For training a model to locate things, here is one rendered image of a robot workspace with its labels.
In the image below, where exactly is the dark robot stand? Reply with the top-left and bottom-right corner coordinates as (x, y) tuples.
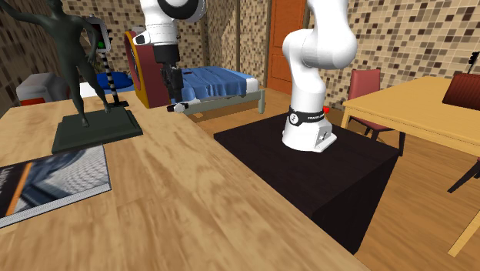
(213, 112), (401, 256)

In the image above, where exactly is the red and yellow round clock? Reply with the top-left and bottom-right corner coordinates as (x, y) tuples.
(124, 30), (172, 109)

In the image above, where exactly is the dark green figure statue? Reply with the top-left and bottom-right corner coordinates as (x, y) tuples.
(0, 0), (144, 155)

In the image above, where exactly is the dark red chair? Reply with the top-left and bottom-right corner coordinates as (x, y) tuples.
(442, 72), (480, 195)

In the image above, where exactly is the bed with blue cover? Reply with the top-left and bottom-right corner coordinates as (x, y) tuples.
(169, 65), (267, 116)

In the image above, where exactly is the blue cushion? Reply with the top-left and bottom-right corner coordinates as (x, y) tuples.
(95, 70), (135, 93)

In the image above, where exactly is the toy traffic light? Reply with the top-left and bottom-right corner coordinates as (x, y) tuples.
(87, 14), (130, 109)

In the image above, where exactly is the grey and black book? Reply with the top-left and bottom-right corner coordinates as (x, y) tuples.
(0, 144), (112, 229)

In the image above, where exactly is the light wooden table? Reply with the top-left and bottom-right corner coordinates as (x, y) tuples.
(340, 75), (480, 259)

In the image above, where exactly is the white and red box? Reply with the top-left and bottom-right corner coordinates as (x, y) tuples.
(15, 72), (71, 107)

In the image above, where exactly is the orange door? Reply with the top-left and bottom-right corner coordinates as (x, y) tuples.
(266, 0), (307, 95)

